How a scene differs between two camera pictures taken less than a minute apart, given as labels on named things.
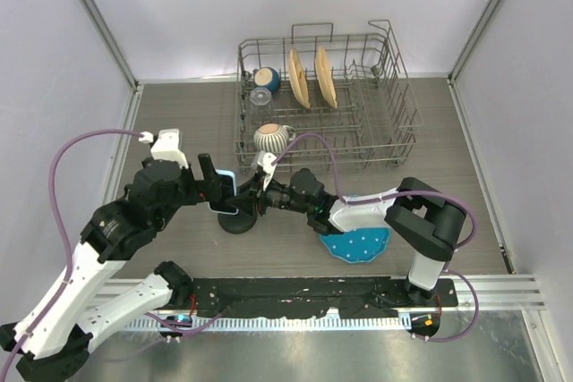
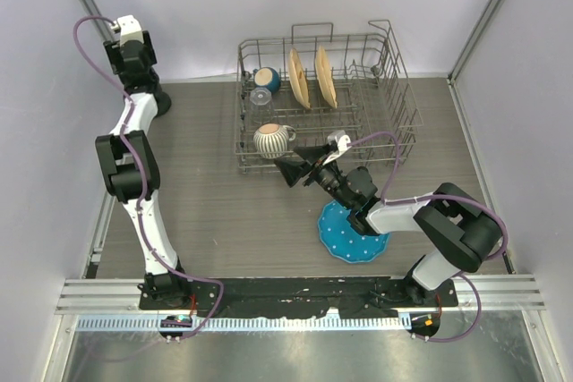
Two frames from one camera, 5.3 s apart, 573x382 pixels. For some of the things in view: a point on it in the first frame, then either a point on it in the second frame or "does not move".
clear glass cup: (260, 106) does not move
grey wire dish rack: (316, 100) does not move
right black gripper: (256, 199) → (294, 171)
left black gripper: (202, 191) → (115, 59)
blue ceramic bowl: (267, 77) does not move
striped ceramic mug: (273, 138) does not move
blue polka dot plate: (357, 245) does not move
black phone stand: (245, 218) → (163, 99)
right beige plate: (324, 75) does not move
